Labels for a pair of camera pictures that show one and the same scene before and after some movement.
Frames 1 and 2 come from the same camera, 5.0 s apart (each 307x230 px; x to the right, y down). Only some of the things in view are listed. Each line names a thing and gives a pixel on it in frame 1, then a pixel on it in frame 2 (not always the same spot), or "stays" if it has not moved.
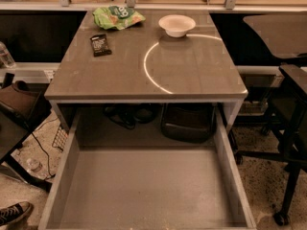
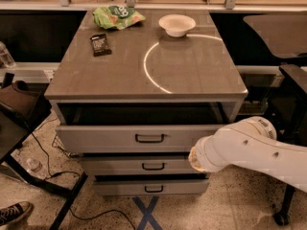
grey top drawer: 148,188 → 129,138
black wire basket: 59,139 → 57,143
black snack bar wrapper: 100,46 stays
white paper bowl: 177,25 stays
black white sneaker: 14,212 stays
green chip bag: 117,17 stays
